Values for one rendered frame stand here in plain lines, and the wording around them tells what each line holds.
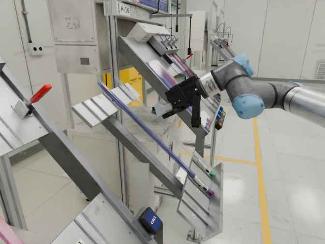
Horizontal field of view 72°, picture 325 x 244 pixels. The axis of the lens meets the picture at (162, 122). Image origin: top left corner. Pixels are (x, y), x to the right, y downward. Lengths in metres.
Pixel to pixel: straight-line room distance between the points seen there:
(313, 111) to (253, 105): 0.13
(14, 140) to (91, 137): 1.06
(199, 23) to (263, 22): 3.36
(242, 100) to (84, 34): 1.03
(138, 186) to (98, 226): 0.29
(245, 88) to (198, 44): 4.14
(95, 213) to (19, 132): 0.23
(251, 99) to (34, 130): 0.53
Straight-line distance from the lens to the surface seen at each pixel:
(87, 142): 1.61
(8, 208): 0.91
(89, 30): 1.41
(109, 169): 1.61
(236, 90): 0.66
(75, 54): 1.48
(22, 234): 0.90
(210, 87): 0.71
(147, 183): 0.77
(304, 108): 0.65
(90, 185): 0.57
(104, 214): 0.55
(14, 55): 2.68
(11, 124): 0.55
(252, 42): 7.78
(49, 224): 1.87
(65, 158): 0.58
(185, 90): 0.74
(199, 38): 4.76
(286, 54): 7.87
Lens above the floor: 1.19
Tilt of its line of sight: 20 degrees down
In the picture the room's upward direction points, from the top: straight up
